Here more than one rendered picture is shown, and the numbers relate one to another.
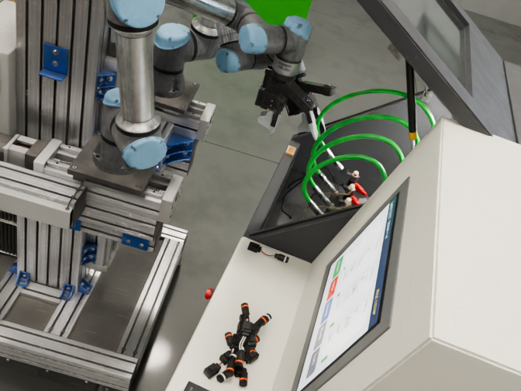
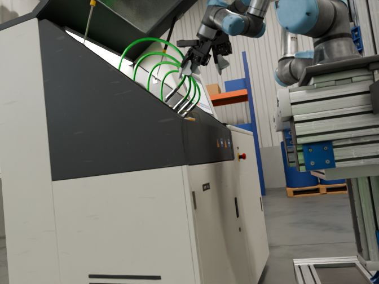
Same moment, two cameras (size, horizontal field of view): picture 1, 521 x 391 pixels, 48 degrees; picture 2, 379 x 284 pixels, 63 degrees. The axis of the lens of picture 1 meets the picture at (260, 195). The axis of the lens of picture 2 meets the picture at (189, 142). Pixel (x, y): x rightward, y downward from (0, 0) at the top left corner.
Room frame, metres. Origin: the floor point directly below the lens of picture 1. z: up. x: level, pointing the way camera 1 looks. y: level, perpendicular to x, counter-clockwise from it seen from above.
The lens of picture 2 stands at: (2.97, 0.25, 0.79)
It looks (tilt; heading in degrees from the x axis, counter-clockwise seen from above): 4 degrees up; 196
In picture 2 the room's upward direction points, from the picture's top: 7 degrees counter-clockwise
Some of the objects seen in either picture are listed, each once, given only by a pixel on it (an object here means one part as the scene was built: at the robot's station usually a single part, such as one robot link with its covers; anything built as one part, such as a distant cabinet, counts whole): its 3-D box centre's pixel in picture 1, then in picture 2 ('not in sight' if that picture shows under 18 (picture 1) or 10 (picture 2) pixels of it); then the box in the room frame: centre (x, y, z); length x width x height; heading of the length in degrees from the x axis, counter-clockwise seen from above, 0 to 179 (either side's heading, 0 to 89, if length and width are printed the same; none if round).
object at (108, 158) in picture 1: (119, 146); not in sight; (1.38, 0.44, 1.09); 0.15 x 0.15 x 0.10
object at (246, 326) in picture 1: (240, 340); not in sight; (0.90, -0.06, 1.01); 0.23 x 0.11 x 0.06; 175
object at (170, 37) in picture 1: (172, 46); (327, 20); (1.88, 0.46, 1.20); 0.13 x 0.12 x 0.14; 142
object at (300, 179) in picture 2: not in sight; (316, 164); (-3.32, 0.88, 0.51); 1.20 x 0.85 x 1.02; 90
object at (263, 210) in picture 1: (270, 200); (209, 143); (1.64, -0.04, 0.87); 0.62 x 0.04 x 0.16; 175
